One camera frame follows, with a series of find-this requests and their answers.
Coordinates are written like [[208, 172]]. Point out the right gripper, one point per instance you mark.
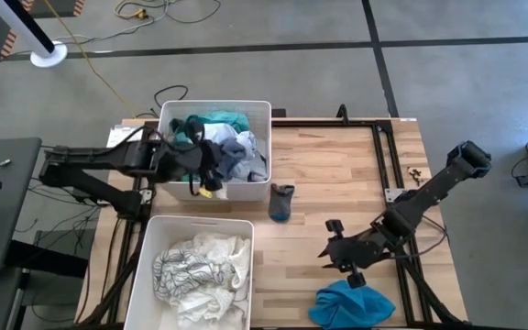
[[360, 252]]

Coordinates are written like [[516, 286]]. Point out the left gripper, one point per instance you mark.
[[177, 160]]

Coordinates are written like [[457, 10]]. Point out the grey sock blue toe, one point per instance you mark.
[[281, 201], [211, 160]]

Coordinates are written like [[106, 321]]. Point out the small yellow tag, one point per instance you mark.
[[205, 192]]

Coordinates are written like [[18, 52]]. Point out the slate blue knit garment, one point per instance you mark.
[[233, 153]]

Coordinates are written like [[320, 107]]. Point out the bright blue fleece cloth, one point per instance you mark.
[[351, 307]]

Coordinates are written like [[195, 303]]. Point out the light blue patterned shirt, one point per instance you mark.
[[252, 151]]

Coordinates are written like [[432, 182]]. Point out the white perforated plastic basket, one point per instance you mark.
[[145, 275], [264, 192]]

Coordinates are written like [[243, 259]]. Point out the white leaf-patterned garment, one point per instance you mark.
[[186, 275]]

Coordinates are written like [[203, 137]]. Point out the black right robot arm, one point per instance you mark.
[[433, 192]]

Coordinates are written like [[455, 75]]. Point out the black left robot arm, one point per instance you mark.
[[90, 160]]

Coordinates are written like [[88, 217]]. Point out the white paper booklet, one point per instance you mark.
[[119, 135]]

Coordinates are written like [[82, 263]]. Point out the small black box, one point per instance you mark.
[[278, 113]]

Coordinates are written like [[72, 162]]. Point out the white floor stand pole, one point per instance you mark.
[[48, 54]]

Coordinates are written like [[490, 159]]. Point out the grey metal base plate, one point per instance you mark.
[[394, 194]]

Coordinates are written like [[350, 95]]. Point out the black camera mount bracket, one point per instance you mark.
[[342, 114]]

